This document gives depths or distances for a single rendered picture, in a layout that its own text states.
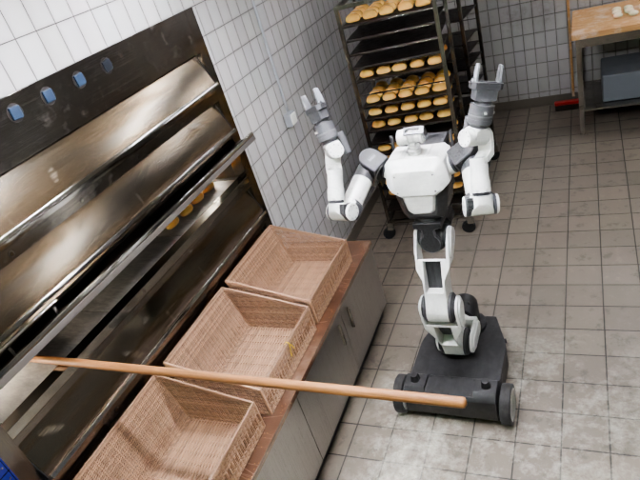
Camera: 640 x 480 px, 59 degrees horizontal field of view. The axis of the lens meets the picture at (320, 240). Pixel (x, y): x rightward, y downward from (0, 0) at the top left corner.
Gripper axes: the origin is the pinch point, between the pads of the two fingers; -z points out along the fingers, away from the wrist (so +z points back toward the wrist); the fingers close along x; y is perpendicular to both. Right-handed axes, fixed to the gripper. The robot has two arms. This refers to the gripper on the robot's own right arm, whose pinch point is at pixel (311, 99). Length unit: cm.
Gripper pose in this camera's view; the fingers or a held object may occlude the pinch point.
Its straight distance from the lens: 241.2
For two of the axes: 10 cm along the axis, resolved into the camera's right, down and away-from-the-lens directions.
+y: -7.8, 4.2, -4.7
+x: 4.8, -0.7, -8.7
